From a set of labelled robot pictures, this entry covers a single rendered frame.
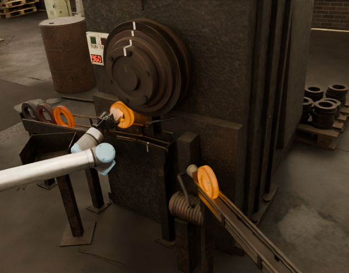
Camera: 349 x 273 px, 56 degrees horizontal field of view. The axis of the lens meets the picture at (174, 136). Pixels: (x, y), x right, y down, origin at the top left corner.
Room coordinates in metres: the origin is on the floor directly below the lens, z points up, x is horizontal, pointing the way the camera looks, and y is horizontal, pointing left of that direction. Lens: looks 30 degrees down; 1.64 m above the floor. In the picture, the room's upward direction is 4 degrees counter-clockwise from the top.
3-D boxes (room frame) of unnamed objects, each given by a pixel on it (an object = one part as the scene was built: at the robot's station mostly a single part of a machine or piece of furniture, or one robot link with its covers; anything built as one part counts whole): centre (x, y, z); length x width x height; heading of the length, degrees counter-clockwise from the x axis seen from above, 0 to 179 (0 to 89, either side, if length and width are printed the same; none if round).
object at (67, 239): (1.60, 0.70, 0.36); 0.26 x 0.20 x 0.72; 91
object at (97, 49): (1.84, 0.35, 1.15); 0.26 x 0.02 x 0.18; 56
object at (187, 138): (1.44, -0.07, 0.68); 0.11 x 0.08 x 0.24; 146
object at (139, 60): (1.48, 0.18, 1.11); 0.28 x 0.06 x 0.28; 56
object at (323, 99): (3.06, -1.15, 0.22); 1.20 x 0.81 x 0.44; 54
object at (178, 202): (1.26, -0.07, 0.27); 0.22 x 0.13 x 0.53; 56
